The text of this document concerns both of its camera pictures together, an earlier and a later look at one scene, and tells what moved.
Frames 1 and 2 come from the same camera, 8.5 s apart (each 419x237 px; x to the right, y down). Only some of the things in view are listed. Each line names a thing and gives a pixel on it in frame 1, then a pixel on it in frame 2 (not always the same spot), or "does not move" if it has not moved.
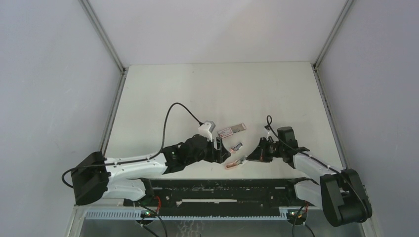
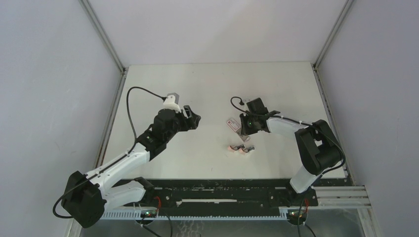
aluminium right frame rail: x=321 y=87 does not move
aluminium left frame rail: x=123 y=70 does not move
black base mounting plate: x=221 y=196 does not move
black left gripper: x=219 y=154 -> x=188 y=123
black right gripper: x=260 y=153 -> x=245 y=130
